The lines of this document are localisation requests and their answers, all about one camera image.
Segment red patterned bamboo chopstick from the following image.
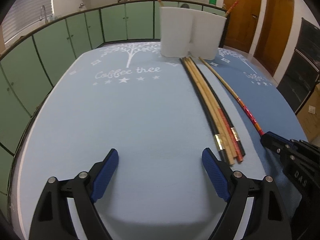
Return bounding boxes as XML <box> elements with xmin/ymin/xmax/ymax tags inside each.
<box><xmin>225</xmin><ymin>0</ymin><xmax>241</xmax><ymax>17</ymax></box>
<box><xmin>198</xmin><ymin>56</ymin><xmax>265</xmax><ymax>137</ymax></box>

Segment black chopstick with gold band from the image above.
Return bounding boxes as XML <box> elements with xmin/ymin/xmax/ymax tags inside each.
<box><xmin>180</xmin><ymin>58</ymin><xmax>228</xmax><ymax>163</ymax></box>
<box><xmin>188</xmin><ymin>57</ymin><xmax>245</xmax><ymax>163</ymax></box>

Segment plain bamboo chopstick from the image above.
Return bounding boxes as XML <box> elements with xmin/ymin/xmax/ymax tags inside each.
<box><xmin>180</xmin><ymin>57</ymin><xmax>235</xmax><ymax>165</ymax></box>
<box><xmin>183</xmin><ymin>57</ymin><xmax>235</xmax><ymax>165</ymax></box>

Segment green lower kitchen cabinets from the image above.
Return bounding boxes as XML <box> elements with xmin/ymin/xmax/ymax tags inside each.
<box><xmin>1</xmin><ymin>1</ymin><xmax>161</xmax><ymax>195</ymax></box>

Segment cardboard box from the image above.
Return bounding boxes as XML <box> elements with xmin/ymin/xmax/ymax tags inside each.
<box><xmin>297</xmin><ymin>84</ymin><xmax>319</xmax><ymax>142</ymax></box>

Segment black glass cabinet appliance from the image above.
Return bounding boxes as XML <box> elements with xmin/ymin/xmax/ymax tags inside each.
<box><xmin>277</xmin><ymin>18</ymin><xmax>319</xmax><ymax>114</ymax></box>

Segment brown wooden door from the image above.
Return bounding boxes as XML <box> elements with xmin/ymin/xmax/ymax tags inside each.
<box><xmin>254</xmin><ymin>0</ymin><xmax>294</xmax><ymax>75</ymax></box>
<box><xmin>224</xmin><ymin>0</ymin><xmax>261</xmax><ymax>53</ymax></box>

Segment blue tree print table mat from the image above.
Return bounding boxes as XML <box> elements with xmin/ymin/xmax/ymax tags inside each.
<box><xmin>18</xmin><ymin>41</ymin><xmax>308</xmax><ymax>240</ymax></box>

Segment white double utensil holder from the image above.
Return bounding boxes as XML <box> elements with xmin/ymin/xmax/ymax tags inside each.
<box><xmin>160</xmin><ymin>7</ymin><xmax>226</xmax><ymax>60</ymax></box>

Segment chrome sink faucet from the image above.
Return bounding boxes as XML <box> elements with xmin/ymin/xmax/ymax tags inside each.
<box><xmin>40</xmin><ymin>5</ymin><xmax>48</xmax><ymax>24</ymax></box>

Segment white window blinds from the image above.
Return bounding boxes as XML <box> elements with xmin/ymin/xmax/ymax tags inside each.
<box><xmin>2</xmin><ymin>0</ymin><xmax>54</xmax><ymax>42</ymax></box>

